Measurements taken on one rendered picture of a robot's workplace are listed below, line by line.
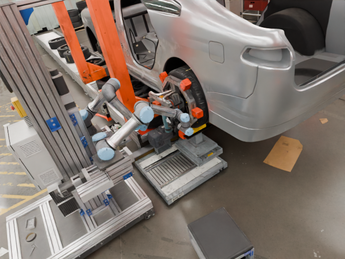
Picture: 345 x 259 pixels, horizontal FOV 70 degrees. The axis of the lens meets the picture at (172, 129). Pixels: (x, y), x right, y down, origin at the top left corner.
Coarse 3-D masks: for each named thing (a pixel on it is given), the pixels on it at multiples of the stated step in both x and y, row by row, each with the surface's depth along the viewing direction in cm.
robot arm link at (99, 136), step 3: (102, 132) 200; (96, 135) 197; (99, 135) 196; (102, 135) 194; (105, 135) 195; (93, 138) 193; (96, 138) 192; (99, 138) 191; (102, 138) 192; (105, 138) 195; (93, 141) 194; (96, 141) 192
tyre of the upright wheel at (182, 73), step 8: (176, 72) 246; (184, 72) 239; (192, 72) 240; (192, 80) 234; (168, 88) 276; (192, 88) 233; (200, 88) 233; (200, 96) 232; (200, 104) 234; (200, 120) 247; (208, 120) 256
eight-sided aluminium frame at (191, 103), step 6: (168, 78) 247; (174, 78) 246; (162, 84) 265; (168, 84) 265; (162, 90) 271; (186, 90) 236; (186, 96) 233; (192, 96) 234; (192, 102) 233; (192, 108) 236; (192, 120) 243
